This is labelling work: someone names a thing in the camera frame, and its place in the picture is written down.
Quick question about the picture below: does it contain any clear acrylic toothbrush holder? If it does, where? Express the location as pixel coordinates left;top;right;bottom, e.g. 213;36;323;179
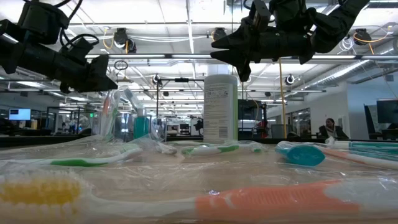
91;90;158;144

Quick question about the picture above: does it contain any white wipes canister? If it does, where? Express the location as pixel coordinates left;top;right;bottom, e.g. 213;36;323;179
203;73;239;144

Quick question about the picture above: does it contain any person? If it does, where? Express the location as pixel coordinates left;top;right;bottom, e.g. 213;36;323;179
317;117;349;140

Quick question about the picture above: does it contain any black camera on tripod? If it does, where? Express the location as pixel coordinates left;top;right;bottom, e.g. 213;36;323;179
193;118;205;137

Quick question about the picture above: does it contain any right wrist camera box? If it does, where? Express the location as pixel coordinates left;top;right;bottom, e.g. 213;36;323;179
252;0;272;25

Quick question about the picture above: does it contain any black cabinet with red parts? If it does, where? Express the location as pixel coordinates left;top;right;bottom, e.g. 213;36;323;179
238;99;269;139

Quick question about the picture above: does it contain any purple white toothbrush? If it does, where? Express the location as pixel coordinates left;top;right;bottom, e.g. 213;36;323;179
141;138;180;156

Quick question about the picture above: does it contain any black background rig frame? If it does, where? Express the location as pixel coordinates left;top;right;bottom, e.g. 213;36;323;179
156;77;206;138

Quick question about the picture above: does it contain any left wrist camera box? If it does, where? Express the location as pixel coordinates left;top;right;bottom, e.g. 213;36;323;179
60;32;100;63

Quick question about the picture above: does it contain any small blue mouthwash bottle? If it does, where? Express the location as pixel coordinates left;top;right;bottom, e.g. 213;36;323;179
274;141;326;167
133;107;150;140

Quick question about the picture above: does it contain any black aluminium table frame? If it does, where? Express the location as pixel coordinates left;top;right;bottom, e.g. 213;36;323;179
0;134;398;147

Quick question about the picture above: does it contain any black ceiling cable reel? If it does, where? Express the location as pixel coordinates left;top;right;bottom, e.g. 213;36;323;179
212;27;228;43
353;27;373;46
112;27;137;54

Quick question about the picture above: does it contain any monitor with blue screen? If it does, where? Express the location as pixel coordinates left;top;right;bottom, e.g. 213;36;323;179
8;108;32;121

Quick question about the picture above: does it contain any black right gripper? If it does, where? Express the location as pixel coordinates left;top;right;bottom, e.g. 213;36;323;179
210;19;315;83

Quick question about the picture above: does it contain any grey bin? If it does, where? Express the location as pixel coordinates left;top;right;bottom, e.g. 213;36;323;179
270;123;285;139

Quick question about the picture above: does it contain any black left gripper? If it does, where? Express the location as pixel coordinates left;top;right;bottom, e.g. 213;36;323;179
18;43;118;94

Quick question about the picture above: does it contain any teal toothbrush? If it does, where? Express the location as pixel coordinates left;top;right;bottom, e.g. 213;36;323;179
333;139;398;162

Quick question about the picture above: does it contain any dark monitor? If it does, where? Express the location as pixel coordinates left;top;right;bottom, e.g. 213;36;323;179
376;98;398;125

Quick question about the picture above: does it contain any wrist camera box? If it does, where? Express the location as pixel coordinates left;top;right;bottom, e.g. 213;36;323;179
60;32;100;63
252;0;272;25

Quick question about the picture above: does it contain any blue white toothbrush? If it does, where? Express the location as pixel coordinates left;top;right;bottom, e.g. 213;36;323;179
123;88;146;119

